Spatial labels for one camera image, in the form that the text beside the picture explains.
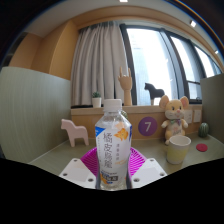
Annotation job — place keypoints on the flat round red coaster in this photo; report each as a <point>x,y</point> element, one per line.
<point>201,147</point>

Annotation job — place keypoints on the ceiling strip lights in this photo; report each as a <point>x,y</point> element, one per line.
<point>193,23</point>

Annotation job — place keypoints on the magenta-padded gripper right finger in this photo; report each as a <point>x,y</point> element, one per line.
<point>148,170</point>

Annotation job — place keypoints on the black horse figure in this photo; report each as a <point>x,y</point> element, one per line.
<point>154,92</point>

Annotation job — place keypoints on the wooden desk back ledge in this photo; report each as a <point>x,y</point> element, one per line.
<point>86,115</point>

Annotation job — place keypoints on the grey-green desk partition panel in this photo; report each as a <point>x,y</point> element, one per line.
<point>213,103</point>
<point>33,113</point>

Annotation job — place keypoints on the dark-framed window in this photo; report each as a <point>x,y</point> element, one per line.
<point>150,56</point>

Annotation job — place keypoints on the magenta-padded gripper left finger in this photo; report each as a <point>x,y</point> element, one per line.
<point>78,171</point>

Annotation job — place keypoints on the small potted plant white pot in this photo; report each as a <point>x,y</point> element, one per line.
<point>96,102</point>

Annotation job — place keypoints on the pale yellow paper cup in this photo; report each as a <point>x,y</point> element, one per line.
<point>178,151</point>

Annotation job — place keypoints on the tall green cactus ornament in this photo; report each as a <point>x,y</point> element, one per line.
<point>124,115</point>

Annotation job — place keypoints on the clear plastic drink bottle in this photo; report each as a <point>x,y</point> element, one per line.
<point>113,143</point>

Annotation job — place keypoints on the beige plush mouse toy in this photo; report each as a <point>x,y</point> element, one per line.
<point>174,115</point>

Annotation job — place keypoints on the small round green cactus ornament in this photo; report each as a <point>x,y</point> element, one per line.
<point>203,130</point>

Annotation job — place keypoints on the pink wooden horse figure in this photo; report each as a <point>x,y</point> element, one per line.
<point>75,131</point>

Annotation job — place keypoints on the grey pleated curtain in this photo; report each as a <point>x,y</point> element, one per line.
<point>100,63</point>

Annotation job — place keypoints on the white wall power outlet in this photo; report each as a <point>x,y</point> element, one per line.
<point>188,117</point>
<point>197,116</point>

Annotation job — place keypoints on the round purple number sign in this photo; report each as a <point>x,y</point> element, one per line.
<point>147,126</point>

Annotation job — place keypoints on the wooden hand model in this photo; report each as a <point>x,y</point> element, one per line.
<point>126,86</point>

